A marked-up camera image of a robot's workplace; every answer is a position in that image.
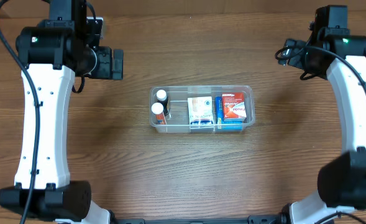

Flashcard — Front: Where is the dark bottle with white cap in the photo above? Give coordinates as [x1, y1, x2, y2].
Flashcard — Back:
[156, 90, 170, 116]

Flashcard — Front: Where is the orange tube with white cap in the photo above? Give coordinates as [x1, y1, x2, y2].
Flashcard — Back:
[151, 103, 167, 124]

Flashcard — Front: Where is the red and white medicine box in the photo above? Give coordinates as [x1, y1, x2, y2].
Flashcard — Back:
[221, 92, 247, 121]

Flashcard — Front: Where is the blue medicine box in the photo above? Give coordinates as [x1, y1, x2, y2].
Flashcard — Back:
[214, 96, 242, 131]

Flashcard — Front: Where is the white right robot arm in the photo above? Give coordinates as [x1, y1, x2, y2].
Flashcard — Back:
[275, 5, 366, 223]

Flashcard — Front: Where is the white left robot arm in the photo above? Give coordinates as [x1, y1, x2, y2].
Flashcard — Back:
[0, 0, 124, 223]

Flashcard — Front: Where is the clear plastic container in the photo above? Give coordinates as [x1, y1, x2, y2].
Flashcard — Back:
[149, 85, 255, 133]

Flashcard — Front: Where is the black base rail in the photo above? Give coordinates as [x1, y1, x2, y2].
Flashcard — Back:
[110, 214, 290, 224]

